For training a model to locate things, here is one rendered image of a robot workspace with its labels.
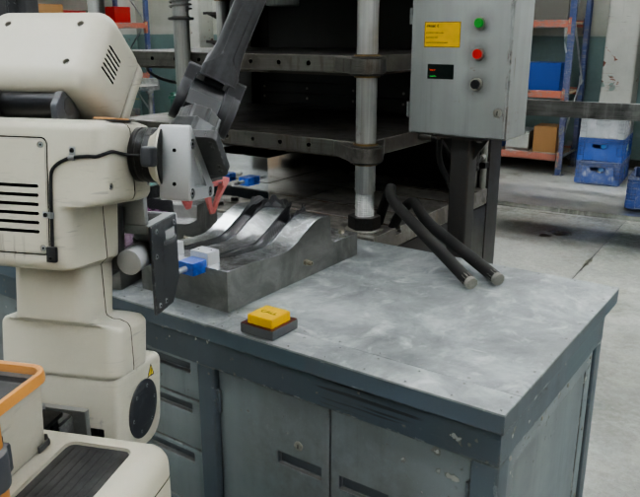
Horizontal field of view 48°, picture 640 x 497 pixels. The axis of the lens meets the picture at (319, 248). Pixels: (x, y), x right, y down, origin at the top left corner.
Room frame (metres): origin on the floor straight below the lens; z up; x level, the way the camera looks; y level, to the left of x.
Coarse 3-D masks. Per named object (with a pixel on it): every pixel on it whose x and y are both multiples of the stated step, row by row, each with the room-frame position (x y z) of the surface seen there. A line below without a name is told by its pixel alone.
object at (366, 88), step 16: (96, 0) 2.75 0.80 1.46; (368, 0) 2.08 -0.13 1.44; (224, 16) 3.30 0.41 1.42; (368, 16) 2.08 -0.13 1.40; (368, 32) 2.08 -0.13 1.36; (368, 48) 2.08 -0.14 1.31; (368, 80) 2.08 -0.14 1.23; (368, 96) 2.08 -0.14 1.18; (368, 112) 2.08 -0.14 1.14; (368, 128) 2.08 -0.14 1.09; (224, 144) 3.31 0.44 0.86; (368, 176) 2.08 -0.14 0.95; (368, 192) 2.08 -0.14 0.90; (368, 208) 2.08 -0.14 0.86; (352, 224) 2.09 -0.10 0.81; (368, 224) 2.06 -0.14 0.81
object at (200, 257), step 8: (192, 248) 1.47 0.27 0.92; (200, 248) 1.47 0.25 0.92; (208, 248) 1.47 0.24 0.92; (192, 256) 1.45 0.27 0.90; (200, 256) 1.45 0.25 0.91; (208, 256) 1.44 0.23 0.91; (216, 256) 1.46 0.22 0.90; (184, 264) 1.42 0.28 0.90; (192, 264) 1.41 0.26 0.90; (200, 264) 1.42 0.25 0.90; (208, 264) 1.44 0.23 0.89; (184, 272) 1.42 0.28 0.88; (192, 272) 1.41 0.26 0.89; (200, 272) 1.42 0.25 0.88
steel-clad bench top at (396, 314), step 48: (288, 288) 1.55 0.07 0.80; (336, 288) 1.55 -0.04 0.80; (384, 288) 1.55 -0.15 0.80; (432, 288) 1.55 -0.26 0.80; (480, 288) 1.55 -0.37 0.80; (528, 288) 1.55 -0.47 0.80; (576, 288) 1.55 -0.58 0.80; (288, 336) 1.28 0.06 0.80; (336, 336) 1.28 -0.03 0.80; (384, 336) 1.28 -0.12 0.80; (432, 336) 1.28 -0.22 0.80; (480, 336) 1.28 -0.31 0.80; (528, 336) 1.28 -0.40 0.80; (576, 336) 1.28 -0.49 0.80; (432, 384) 1.08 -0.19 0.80; (480, 384) 1.08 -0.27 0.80; (528, 384) 1.08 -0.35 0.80
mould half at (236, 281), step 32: (224, 224) 1.73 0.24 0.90; (256, 224) 1.69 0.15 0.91; (288, 224) 1.66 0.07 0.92; (320, 224) 1.67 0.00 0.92; (256, 256) 1.51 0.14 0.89; (288, 256) 1.56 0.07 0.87; (320, 256) 1.67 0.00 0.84; (192, 288) 1.45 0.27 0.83; (224, 288) 1.40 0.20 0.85; (256, 288) 1.47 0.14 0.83
